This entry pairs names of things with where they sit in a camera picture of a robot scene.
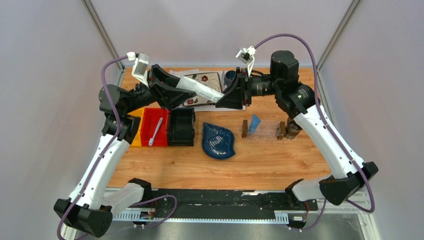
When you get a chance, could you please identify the black plastic bin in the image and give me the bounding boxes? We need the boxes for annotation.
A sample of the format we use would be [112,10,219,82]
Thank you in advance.
[167,107,196,147]

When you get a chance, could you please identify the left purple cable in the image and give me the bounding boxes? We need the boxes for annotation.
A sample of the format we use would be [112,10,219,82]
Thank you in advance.
[56,55,178,240]

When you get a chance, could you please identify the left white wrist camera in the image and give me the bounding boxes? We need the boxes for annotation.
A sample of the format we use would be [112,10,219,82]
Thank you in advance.
[126,51,149,87]

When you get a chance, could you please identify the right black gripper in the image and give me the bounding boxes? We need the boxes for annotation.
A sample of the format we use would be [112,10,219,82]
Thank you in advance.
[215,67,283,110]

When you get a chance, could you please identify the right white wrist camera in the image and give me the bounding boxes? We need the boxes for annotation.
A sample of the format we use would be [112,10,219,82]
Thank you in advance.
[235,46,257,76]

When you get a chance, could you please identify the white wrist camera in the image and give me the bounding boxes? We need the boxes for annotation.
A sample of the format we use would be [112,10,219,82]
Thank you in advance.
[126,51,149,87]
[235,46,257,76]

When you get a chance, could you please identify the dark blue ceramic mug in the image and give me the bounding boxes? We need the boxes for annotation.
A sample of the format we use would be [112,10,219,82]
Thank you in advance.
[224,70,236,86]

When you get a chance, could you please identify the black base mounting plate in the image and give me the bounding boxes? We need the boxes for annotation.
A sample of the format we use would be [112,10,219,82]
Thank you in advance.
[132,188,319,221]

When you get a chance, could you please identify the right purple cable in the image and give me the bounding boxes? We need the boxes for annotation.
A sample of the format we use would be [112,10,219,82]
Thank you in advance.
[254,33,376,232]

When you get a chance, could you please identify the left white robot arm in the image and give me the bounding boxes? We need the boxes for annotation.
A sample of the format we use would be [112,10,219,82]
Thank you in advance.
[53,65,197,240]

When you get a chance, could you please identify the white toothpaste tube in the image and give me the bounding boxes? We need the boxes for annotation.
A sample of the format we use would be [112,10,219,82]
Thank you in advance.
[176,76,224,103]

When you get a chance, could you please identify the clear glass tray wooden handles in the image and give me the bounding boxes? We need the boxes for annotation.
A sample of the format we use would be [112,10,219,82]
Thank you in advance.
[238,119,287,144]

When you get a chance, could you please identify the white patterned placemat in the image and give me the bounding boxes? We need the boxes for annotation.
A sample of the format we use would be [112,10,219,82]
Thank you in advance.
[169,69,238,112]

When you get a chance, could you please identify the red plastic bin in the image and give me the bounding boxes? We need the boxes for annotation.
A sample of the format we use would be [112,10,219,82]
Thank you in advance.
[140,108,170,147]

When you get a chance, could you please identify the white toothbrush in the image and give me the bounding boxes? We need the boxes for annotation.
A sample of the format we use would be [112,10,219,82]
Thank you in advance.
[148,117,164,147]

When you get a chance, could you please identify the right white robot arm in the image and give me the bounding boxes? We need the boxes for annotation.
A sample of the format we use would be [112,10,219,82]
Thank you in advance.
[216,47,378,210]

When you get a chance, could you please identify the square floral ceramic plate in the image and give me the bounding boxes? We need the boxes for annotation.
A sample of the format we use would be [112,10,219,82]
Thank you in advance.
[183,72,222,107]

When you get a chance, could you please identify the blue shell-shaped dish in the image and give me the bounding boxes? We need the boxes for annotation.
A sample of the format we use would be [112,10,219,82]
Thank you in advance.
[201,122,236,160]

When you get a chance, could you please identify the purple cable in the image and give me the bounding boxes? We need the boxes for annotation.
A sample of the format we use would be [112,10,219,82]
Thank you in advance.
[254,33,376,232]
[56,55,178,240]

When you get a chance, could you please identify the yellow plastic bin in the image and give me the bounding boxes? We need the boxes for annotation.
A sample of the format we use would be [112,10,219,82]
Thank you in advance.
[129,107,145,147]

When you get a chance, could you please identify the blue toothpaste tube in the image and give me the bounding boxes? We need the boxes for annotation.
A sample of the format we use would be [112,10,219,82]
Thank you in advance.
[248,114,261,135]

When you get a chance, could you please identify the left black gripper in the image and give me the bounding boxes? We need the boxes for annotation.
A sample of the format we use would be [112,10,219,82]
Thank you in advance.
[123,63,196,114]

